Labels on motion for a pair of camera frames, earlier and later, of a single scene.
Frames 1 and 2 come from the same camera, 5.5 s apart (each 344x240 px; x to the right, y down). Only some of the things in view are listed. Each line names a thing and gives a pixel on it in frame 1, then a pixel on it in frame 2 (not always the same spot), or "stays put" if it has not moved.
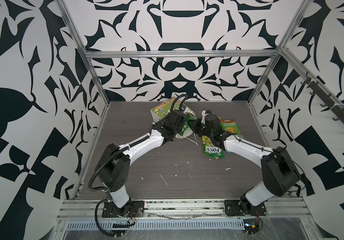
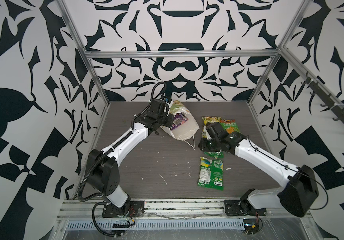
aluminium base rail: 87,209 stays put
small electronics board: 251,226 stays put
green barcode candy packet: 187,119 to 211,173
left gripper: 181,126 to 169,123
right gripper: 195,127 to 203,146
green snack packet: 230,125 stays put
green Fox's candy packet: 210,149 stays put
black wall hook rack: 340,112 stays put
